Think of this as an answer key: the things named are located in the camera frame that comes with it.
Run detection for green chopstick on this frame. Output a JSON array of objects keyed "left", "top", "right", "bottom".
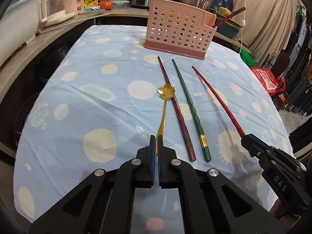
[{"left": 172, "top": 59, "right": 212, "bottom": 162}]

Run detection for gold flower spoon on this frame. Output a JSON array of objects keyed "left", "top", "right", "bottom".
[{"left": 155, "top": 84, "right": 175, "bottom": 156}]

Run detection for red chopstick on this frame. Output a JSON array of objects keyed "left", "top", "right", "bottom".
[
  {"left": 191, "top": 66, "right": 246, "bottom": 140},
  {"left": 212, "top": 7, "right": 246, "bottom": 28}
]

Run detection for blue planet tablecloth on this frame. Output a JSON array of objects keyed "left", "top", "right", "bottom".
[{"left": 13, "top": 25, "right": 292, "bottom": 223}]

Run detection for red plastic bag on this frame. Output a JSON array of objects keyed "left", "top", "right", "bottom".
[{"left": 251, "top": 67, "right": 285, "bottom": 96}]

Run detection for dark metal chair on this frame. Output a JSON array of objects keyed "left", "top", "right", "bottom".
[{"left": 263, "top": 49, "right": 290, "bottom": 78}]

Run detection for pink perforated utensil basket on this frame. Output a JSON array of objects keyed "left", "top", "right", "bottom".
[{"left": 143, "top": 0, "right": 216, "bottom": 60}]

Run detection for green plastic bag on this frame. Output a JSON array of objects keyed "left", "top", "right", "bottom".
[{"left": 238, "top": 49, "right": 255, "bottom": 68}]

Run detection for stacked yellow blue basins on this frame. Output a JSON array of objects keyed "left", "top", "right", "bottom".
[{"left": 216, "top": 19, "right": 242, "bottom": 39}]

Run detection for clear food container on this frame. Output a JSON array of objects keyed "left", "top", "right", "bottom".
[{"left": 112, "top": 0, "right": 129, "bottom": 10}]

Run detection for red tomato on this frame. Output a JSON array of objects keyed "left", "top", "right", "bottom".
[{"left": 98, "top": 1, "right": 113, "bottom": 11}]

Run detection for blue tissue packet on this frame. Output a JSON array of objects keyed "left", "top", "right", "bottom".
[{"left": 84, "top": 5, "right": 101, "bottom": 13}]

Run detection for loofah sponge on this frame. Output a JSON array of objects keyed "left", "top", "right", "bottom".
[{"left": 217, "top": 6, "right": 231, "bottom": 16}]

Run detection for beige curtain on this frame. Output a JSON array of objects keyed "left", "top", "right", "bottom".
[{"left": 233, "top": 0, "right": 306, "bottom": 65}]

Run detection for white dish drainer box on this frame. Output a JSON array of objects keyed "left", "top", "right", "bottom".
[{"left": 0, "top": 0, "right": 40, "bottom": 65}]

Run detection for white power cable switch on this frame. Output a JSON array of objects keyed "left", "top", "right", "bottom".
[{"left": 238, "top": 0, "right": 246, "bottom": 55}]

